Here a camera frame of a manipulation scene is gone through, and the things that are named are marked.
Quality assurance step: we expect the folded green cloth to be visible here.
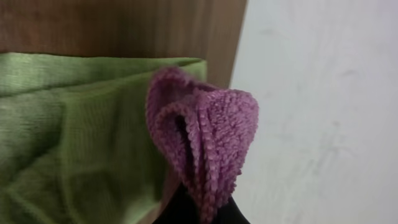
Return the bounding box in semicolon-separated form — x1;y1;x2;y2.
1;53;206;223

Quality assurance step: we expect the purple cloth with label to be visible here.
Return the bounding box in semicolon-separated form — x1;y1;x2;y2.
146;67;259;223

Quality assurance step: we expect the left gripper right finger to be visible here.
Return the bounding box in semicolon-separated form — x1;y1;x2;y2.
214;197;250;224

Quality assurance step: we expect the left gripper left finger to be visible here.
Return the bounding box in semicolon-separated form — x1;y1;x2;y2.
152;184;199;224

